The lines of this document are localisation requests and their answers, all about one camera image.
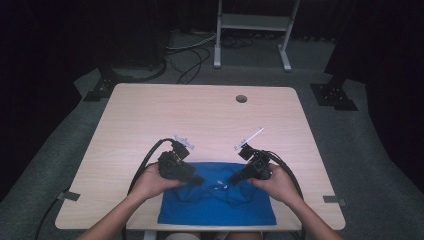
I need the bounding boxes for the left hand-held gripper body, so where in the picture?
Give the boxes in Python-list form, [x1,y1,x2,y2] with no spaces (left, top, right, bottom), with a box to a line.
[157,134,196,183]

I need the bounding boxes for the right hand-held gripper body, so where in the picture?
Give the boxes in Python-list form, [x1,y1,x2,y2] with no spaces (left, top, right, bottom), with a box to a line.
[233,127,273,181]

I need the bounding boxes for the blue printed t-shirt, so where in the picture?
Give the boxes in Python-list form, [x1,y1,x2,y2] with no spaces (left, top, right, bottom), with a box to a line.
[157,161,278,227]

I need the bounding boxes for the person's left hand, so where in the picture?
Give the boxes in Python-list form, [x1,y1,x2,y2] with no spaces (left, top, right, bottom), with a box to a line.
[133,162,186,203]

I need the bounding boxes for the person's right hand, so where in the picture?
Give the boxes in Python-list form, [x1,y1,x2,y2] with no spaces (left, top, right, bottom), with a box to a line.
[247,163,295,206]

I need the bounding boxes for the person's left leg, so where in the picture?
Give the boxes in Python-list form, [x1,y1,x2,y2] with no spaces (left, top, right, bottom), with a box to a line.
[164,232,202,240]

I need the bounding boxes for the person's leg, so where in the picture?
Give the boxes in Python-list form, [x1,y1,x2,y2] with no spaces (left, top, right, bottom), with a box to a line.
[164,232,202,240]
[226,232,263,240]

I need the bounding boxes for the person's right leg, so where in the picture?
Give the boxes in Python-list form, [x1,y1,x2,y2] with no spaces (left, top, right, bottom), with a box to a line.
[226,232,263,240]

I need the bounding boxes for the grey tape strip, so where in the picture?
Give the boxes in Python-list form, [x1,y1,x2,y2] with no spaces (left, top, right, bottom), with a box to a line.
[57,190,81,202]
[323,195,348,207]

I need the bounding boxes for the black stand base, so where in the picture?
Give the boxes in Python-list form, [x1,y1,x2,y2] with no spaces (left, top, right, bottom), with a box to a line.
[83,64,118,103]
[309,74,359,112]

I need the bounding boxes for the white metal stand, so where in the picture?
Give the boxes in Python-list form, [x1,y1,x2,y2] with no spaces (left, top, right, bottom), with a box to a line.
[213,0,301,73]

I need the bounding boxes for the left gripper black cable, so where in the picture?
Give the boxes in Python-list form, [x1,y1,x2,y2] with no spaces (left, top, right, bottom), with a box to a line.
[121,137,176,240]

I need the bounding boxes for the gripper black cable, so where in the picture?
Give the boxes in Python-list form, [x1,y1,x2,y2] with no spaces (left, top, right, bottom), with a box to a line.
[261,149,306,240]
[121,137,176,240]

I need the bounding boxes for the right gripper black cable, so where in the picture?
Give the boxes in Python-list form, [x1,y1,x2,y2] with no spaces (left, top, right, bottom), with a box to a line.
[261,149,306,240]

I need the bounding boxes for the thick black floor cable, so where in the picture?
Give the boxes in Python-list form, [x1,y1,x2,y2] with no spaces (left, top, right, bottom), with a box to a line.
[112,57,168,83]

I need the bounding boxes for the thin black floor cable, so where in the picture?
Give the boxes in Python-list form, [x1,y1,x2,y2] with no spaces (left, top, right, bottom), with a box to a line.
[166,46,213,85]

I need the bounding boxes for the white floor cable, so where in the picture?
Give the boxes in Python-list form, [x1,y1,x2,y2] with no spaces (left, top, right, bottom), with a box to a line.
[166,32,218,52]

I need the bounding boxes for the tangled black floor cables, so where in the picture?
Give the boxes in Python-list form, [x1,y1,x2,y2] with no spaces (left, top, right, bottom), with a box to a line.
[220,34,254,50]

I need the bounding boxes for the black cable beside table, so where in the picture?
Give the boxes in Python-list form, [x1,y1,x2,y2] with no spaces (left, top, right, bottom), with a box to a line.
[34,188,72,240]

